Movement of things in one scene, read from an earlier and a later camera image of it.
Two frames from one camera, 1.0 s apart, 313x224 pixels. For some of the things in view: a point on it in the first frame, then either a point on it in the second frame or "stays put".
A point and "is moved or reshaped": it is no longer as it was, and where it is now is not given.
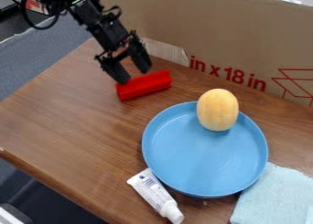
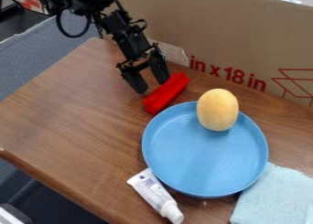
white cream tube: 158,195 stays put
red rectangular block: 143,84 is moved or reshaped
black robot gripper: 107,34 -> 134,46
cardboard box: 245,37 stays put
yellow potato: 218,110 stays put
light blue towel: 278,198 stays put
